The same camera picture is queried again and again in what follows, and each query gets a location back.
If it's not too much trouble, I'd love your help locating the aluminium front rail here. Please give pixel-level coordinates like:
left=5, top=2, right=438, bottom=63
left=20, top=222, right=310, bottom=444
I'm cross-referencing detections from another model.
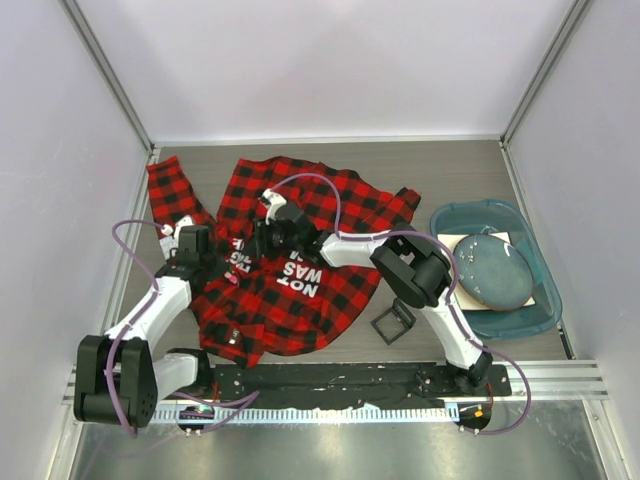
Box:
left=62, top=359, right=612, bottom=407

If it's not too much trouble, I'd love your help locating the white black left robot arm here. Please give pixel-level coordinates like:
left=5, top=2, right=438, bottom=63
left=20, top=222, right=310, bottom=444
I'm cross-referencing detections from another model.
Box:
left=73, top=225, right=227, bottom=434

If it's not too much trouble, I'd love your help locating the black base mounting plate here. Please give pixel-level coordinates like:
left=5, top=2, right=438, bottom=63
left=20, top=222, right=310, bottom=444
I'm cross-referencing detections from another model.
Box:
left=154, top=360, right=514, bottom=407

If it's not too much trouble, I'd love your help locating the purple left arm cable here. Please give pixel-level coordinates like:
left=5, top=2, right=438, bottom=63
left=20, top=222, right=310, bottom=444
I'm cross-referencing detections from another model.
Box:
left=102, top=218, right=261, bottom=439

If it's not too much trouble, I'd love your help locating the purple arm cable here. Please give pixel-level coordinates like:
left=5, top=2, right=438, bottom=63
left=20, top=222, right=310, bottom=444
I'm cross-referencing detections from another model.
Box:
left=102, top=218, right=261, bottom=439
left=269, top=173, right=532, bottom=435

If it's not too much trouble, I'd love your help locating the blue round ceramic plate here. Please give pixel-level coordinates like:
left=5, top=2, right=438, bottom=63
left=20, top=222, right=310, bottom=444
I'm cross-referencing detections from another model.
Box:
left=452, top=233, right=535, bottom=312

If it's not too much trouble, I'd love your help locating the teal plastic bin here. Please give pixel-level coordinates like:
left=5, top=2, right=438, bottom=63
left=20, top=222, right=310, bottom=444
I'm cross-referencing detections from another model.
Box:
left=430, top=199, right=562, bottom=340

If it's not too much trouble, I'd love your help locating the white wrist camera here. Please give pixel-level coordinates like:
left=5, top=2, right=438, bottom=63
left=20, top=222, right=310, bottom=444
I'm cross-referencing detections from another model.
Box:
left=260, top=189, right=287, bottom=225
left=160, top=215, right=194, bottom=239

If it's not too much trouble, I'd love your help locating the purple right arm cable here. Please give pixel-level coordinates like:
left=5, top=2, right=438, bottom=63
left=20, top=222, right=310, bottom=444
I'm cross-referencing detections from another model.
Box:
left=269, top=173, right=532, bottom=435

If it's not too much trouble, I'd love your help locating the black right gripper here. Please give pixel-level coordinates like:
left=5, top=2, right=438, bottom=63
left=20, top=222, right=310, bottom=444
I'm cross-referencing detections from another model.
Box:
left=241, top=217, right=302, bottom=262

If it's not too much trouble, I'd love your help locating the red black plaid shirt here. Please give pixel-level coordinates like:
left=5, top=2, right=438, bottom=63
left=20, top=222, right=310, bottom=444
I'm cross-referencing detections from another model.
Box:
left=147, top=157, right=421, bottom=368

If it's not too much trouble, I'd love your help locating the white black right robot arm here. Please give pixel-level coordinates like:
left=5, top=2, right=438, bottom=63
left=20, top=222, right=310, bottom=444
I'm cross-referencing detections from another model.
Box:
left=249, top=198, right=493, bottom=395

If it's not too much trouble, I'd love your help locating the small black square frame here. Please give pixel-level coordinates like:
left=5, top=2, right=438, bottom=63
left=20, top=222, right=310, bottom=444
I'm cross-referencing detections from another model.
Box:
left=370, top=298, right=416, bottom=345

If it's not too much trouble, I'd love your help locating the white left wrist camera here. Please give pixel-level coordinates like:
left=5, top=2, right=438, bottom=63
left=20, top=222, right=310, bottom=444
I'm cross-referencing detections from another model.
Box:
left=160, top=215, right=194, bottom=239

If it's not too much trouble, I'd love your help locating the pink white flower brooch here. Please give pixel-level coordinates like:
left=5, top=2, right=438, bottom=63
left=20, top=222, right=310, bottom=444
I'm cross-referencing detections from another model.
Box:
left=225, top=272, right=239, bottom=285

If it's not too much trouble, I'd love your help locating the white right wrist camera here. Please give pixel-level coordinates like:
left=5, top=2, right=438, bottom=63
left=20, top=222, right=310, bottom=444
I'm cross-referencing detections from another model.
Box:
left=260, top=189, right=287, bottom=225

